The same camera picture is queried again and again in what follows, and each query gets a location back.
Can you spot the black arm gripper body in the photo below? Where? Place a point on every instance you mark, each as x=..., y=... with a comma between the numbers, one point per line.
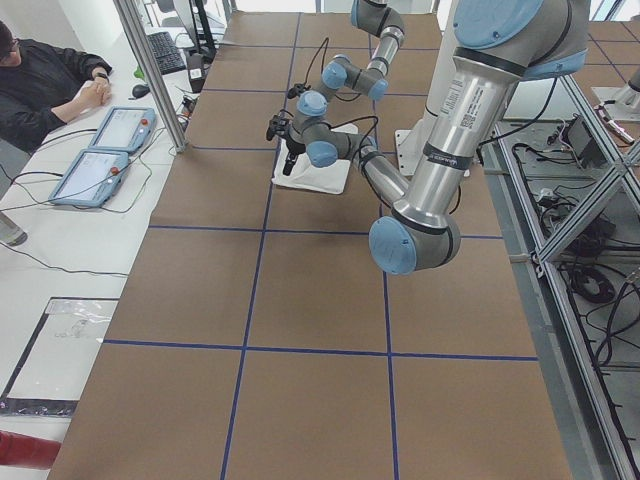
x=295, y=147

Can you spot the clear plastic water bottle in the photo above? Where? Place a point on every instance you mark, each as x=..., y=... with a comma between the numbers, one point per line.
x=11, y=234

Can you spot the upper orange black terminal board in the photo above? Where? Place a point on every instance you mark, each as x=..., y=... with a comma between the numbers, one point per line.
x=188, y=105

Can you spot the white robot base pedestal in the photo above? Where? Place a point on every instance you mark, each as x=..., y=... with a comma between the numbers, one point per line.
x=410, y=143

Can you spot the lower blue teach pendant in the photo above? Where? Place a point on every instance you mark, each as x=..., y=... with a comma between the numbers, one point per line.
x=91, y=179

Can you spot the red fire extinguisher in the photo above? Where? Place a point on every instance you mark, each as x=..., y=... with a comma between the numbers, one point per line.
x=25, y=451

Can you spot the black computer mouse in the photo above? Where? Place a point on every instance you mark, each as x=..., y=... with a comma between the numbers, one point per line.
x=139, y=91

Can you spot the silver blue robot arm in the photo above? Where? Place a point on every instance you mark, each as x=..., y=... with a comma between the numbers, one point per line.
x=495, y=46
x=381, y=22

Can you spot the white printed long-sleeve shirt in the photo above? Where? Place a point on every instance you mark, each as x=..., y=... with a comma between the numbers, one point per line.
x=322, y=172

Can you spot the person in black jacket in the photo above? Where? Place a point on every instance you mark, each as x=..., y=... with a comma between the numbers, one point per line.
x=44, y=87

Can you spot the blue teach pendant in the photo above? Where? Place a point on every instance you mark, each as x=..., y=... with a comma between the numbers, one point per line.
x=124, y=129
x=91, y=179

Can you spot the aluminium frame post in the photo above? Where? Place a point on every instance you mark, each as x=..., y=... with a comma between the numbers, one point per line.
x=137, y=39

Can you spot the upper blue teach pendant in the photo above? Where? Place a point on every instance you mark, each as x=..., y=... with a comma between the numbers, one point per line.
x=124, y=129

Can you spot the black keyboard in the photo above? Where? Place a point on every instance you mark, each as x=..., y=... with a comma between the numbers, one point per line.
x=165, y=52

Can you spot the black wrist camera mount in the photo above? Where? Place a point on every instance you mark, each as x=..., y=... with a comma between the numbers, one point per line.
x=296, y=90

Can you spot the grey controller box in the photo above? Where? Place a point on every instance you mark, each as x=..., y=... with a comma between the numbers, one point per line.
x=583, y=144

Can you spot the clear plastic sheet black-edged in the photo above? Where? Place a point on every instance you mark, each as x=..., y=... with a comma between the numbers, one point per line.
x=50, y=375

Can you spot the black computer box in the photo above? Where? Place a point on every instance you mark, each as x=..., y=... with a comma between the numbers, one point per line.
x=197, y=70

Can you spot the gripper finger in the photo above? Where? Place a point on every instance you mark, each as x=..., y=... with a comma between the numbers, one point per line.
x=289, y=164

